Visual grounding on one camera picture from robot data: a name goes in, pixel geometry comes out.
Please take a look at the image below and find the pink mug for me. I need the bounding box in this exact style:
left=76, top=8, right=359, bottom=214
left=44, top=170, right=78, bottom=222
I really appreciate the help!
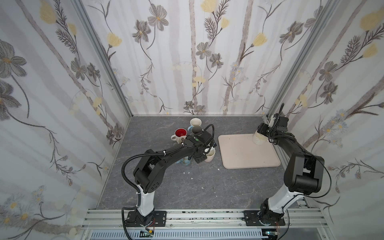
left=205, top=148, right=216, bottom=163

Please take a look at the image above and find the light blue mug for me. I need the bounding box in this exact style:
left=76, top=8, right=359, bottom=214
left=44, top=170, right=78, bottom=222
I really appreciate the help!
left=188, top=118, right=202, bottom=132

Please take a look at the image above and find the cream round mug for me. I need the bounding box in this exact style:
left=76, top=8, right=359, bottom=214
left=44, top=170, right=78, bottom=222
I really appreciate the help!
left=252, top=132, right=269, bottom=146

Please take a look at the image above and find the white mug red inside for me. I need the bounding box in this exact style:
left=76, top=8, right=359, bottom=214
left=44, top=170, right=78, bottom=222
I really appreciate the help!
left=171, top=128, right=188, bottom=144

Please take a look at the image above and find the blue glass patterned mug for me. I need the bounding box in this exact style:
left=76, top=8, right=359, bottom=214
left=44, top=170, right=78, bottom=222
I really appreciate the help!
left=177, top=156, right=192, bottom=166

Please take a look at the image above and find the beige plastic tray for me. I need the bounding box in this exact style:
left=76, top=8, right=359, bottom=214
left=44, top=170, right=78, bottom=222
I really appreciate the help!
left=218, top=134, right=281, bottom=169

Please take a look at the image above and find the dark grey mug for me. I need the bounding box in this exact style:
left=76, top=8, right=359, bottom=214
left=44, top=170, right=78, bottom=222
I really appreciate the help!
left=192, top=126, right=204, bottom=135

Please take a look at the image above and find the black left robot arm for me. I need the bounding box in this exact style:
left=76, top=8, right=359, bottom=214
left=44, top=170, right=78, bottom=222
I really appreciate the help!
left=121, top=124, right=217, bottom=227

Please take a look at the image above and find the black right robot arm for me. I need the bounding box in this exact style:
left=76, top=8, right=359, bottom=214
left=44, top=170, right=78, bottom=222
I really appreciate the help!
left=257, top=114, right=325, bottom=226

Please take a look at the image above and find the right corner aluminium profile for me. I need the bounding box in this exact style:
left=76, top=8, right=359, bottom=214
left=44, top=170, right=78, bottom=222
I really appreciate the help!
left=267, top=1, right=339, bottom=120

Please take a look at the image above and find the corner aluminium profile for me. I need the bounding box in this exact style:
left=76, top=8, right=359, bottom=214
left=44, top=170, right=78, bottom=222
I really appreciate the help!
left=267, top=1, right=339, bottom=120
left=71, top=0, right=134, bottom=119

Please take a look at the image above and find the left corner aluminium profile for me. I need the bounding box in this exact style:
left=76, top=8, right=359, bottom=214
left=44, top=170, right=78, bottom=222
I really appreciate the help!
left=71, top=0, right=134, bottom=119

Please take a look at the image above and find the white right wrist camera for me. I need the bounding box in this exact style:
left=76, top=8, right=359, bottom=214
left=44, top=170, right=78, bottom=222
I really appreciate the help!
left=269, top=117, right=276, bottom=128

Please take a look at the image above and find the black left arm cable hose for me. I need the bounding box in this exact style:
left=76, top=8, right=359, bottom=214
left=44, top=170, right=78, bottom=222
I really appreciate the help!
left=120, top=146, right=184, bottom=193

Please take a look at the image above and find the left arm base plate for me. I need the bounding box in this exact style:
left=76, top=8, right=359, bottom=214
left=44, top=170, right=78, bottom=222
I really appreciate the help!
left=123, top=211, right=167, bottom=228

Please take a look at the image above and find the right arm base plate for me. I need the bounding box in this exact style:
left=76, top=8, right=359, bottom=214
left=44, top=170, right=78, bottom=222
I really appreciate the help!
left=243, top=211, right=286, bottom=227

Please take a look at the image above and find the white vented cable duct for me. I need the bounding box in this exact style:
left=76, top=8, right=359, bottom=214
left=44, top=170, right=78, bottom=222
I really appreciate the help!
left=89, top=229, right=268, bottom=240

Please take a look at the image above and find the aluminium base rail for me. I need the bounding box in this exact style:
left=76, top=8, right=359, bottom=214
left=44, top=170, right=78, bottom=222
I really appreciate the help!
left=81, top=208, right=328, bottom=230

